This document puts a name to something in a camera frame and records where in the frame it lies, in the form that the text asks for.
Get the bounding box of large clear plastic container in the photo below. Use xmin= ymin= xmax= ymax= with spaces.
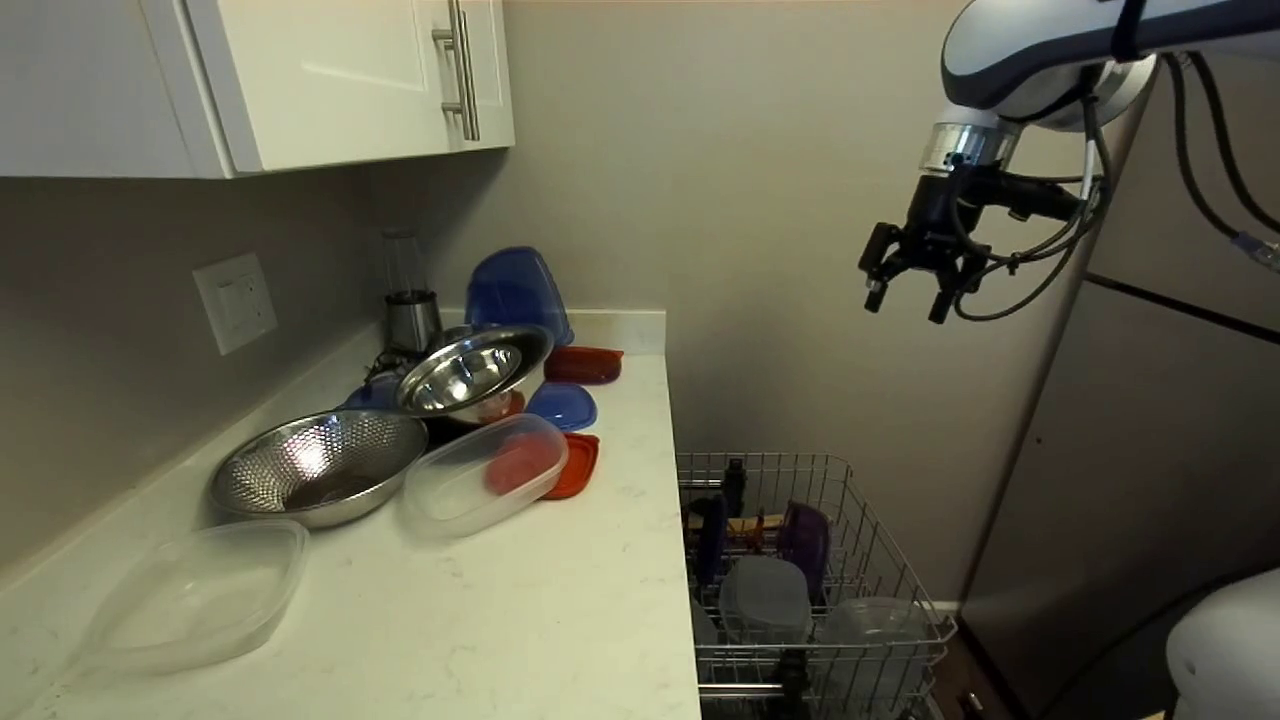
xmin=74 ymin=517 xmax=312 ymax=677

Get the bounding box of silver cabinet door handle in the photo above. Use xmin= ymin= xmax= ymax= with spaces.
xmin=431 ymin=0 xmax=470 ymax=116
xmin=460 ymin=0 xmax=482 ymax=143

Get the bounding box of purple bowl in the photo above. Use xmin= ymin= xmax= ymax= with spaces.
xmin=777 ymin=499 xmax=832 ymax=603

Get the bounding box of red plastic lid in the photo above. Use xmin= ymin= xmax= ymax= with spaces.
xmin=540 ymin=431 xmax=602 ymax=502

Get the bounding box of blender with steel base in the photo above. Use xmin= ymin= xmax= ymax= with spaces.
xmin=379 ymin=228 xmax=445 ymax=362

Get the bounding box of red round plastic item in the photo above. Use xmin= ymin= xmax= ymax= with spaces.
xmin=484 ymin=431 xmax=564 ymax=498

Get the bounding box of grey refrigerator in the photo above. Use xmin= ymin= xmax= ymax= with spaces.
xmin=958 ymin=50 xmax=1280 ymax=720

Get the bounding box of blue plastic container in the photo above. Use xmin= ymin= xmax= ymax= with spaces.
xmin=464 ymin=246 xmax=576 ymax=349

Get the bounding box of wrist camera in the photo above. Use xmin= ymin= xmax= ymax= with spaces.
xmin=985 ymin=172 xmax=1087 ymax=222

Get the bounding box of wide white cabinet door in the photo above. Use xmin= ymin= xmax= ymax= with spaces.
xmin=184 ymin=0 xmax=471 ymax=174

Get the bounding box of white wire dishwasher rack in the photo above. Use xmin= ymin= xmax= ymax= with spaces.
xmin=676 ymin=451 xmax=959 ymax=720

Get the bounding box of grey translucent plastic container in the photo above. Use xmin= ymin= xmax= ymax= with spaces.
xmin=717 ymin=554 xmax=814 ymax=647

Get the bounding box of oval clear plastic container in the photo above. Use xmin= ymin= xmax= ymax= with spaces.
xmin=402 ymin=412 xmax=570 ymax=542

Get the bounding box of wooden utensil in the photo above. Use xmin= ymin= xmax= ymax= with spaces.
xmin=684 ymin=511 xmax=787 ymax=543

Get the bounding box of steel mixing bowl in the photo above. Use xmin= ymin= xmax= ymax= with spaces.
xmin=394 ymin=324 xmax=556 ymax=420

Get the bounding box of white wall cabinet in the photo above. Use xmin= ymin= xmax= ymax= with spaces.
xmin=0 ymin=0 xmax=517 ymax=182

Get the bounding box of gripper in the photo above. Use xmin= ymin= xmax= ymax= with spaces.
xmin=857 ymin=165 xmax=1002 ymax=325

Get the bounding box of steel colander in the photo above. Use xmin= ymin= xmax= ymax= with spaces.
xmin=209 ymin=408 xmax=430 ymax=530

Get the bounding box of dark red plastic container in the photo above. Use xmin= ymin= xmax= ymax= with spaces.
xmin=544 ymin=345 xmax=625 ymax=387

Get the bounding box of blue plate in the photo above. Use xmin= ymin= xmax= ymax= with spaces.
xmin=696 ymin=494 xmax=730 ymax=588

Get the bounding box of white wall socket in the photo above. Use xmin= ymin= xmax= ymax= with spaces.
xmin=192 ymin=252 xmax=279 ymax=357

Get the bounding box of narrow white cabinet door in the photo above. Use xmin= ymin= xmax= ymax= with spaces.
xmin=466 ymin=0 xmax=517 ymax=153

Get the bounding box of small blue plastic lid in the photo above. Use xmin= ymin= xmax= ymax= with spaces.
xmin=343 ymin=379 xmax=403 ymax=413

